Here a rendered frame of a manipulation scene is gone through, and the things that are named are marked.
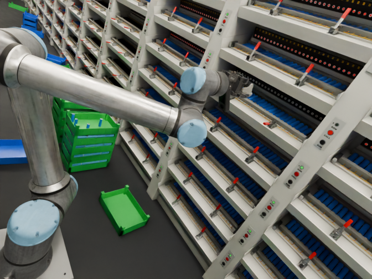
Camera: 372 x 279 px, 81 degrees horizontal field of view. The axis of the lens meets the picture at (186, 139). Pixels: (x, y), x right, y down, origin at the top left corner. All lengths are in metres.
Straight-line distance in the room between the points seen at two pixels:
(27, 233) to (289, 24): 1.23
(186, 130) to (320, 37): 0.63
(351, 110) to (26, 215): 1.18
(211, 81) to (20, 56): 0.53
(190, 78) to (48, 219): 0.71
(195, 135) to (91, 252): 0.96
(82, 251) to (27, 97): 0.85
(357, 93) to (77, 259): 1.41
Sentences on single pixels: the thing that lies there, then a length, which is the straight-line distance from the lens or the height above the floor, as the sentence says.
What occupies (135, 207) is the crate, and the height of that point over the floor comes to 0.01.
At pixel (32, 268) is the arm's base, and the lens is 1.11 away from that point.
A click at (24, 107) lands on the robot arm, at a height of 0.77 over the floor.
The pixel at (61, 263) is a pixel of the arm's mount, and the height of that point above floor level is 0.15.
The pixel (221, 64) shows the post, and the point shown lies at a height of 1.07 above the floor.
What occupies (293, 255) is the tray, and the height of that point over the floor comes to 0.55.
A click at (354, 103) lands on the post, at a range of 0.93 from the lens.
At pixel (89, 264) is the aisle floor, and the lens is 1.37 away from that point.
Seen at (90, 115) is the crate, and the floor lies 0.35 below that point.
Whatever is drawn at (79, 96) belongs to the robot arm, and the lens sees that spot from 0.65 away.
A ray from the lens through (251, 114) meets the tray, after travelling 1.08.
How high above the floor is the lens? 1.19
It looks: 26 degrees down
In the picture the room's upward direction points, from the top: 25 degrees clockwise
